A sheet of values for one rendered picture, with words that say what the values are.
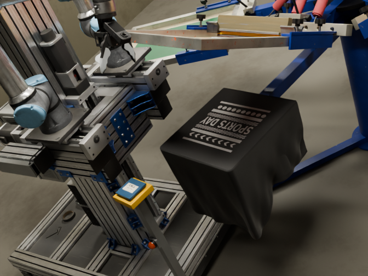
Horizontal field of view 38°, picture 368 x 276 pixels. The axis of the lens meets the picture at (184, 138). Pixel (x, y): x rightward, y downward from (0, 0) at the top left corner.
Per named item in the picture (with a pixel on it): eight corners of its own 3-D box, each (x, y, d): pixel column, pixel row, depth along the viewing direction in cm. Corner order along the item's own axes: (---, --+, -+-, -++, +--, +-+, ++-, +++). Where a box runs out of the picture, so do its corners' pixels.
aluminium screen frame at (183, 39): (201, 50, 177) (201, 39, 176) (102, 39, 218) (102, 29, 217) (330, 44, 229) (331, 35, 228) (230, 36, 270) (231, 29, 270)
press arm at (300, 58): (220, 158, 234) (216, 148, 231) (210, 155, 239) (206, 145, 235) (360, 16, 290) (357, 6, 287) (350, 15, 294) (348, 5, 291)
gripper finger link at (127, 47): (131, 54, 201) (116, 39, 194) (141, 56, 196) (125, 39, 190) (127, 61, 200) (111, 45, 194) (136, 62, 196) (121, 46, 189)
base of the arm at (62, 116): (34, 133, 228) (22, 115, 223) (56, 111, 237) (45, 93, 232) (57, 135, 219) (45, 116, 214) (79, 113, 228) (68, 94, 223)
